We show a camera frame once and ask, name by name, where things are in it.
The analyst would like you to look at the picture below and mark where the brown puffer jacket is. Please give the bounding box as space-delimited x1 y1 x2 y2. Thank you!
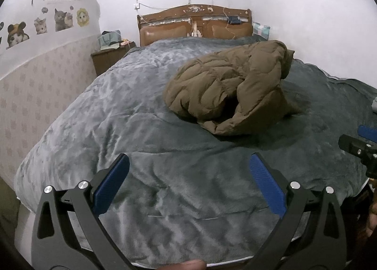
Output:
164 40 295 136

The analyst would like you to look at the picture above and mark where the person's right hand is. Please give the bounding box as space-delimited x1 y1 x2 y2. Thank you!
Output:
358 179 377 241

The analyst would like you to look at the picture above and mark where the person's left hand thumb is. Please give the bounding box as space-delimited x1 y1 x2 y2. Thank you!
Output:
156 259 207 270

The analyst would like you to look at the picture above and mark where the grey plush bed blanket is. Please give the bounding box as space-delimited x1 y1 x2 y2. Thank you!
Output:
14 37 376 268

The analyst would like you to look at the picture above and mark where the teal checked pillow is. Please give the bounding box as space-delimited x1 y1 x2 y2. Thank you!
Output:
252 22 270 40

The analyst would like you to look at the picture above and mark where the brown wooden nightstand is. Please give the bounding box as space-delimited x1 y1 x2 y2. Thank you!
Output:
91 41 136 76

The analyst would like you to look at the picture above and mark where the black device on headboard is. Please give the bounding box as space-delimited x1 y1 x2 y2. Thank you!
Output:
228 16 242 25

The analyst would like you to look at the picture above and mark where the brown wooden headboard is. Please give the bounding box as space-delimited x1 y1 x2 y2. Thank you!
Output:
137 4 253 47

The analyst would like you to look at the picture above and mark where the bear hat cat sticker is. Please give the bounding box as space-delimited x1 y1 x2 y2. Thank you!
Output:
7 22 29 48

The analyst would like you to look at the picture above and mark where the small tabby cat sticker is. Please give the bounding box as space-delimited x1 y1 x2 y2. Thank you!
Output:
34 17 47 35

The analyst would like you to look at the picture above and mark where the yellow lion cat sticker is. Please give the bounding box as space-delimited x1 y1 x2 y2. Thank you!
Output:
77 8 90 27

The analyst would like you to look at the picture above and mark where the grey cats wall sticker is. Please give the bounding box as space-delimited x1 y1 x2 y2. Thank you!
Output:
54 8 73 32

